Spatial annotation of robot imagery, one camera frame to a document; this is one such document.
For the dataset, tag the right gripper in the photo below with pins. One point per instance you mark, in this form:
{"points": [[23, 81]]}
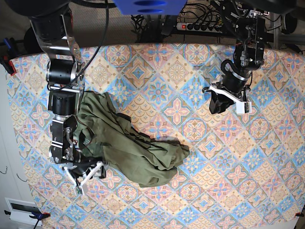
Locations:
{"points": [[81, 171]]}

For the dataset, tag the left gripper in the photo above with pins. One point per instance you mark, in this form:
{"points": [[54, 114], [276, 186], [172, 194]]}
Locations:
{"points": [[222, 98]]}

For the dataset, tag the olive green t-shirt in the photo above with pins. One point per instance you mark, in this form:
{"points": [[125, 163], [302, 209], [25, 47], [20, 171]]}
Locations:
{"points": [[104, 133]]}

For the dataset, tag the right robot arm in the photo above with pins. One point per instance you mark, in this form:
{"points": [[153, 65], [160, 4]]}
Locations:
{"points": [[52, 24]]}

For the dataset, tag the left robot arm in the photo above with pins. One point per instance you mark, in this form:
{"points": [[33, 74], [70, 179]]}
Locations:
{"points": [[247, 24]]}

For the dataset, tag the patterned tablecloth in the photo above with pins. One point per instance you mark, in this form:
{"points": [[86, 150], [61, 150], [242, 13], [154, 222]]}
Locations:
{"points": [[243, 172]]}

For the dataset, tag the blue red clamp lower left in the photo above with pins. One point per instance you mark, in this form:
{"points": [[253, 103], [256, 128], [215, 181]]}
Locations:
{"points": [[39, 216]]}

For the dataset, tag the blue red clamp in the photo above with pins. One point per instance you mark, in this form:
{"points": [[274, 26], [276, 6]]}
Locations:
{"points": [[39, 216], [5, 60]]}

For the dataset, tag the white power strip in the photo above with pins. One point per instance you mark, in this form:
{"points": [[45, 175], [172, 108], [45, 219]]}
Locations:
{"points": [[183, 26]]}

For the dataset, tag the white floor outlet box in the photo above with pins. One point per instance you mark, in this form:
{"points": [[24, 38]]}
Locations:
{"points": [[19, 205]]}

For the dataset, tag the red clamp lower right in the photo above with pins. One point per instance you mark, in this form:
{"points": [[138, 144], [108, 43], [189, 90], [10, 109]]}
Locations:
{"points": [[299, 214]]}

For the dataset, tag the black round stool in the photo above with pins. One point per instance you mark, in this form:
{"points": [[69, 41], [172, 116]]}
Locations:
{"points": [[30, 42]]}

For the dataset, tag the blue red clamp upper left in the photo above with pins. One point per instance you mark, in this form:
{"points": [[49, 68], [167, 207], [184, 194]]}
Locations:
{"points": [[5, 60]]}

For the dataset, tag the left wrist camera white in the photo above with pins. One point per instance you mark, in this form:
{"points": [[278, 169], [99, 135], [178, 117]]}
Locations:
{"points": [[243, 107]]}

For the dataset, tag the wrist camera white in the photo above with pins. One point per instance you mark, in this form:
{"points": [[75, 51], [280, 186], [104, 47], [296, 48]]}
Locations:
{"points": [[243, 107], [79, 190]]}

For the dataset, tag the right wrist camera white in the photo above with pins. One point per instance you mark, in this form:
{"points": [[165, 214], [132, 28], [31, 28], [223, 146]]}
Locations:
{"points": [[79, 190]]}

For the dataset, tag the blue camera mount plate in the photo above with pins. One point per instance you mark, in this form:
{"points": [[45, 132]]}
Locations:
{"points": [[146, 7]]}

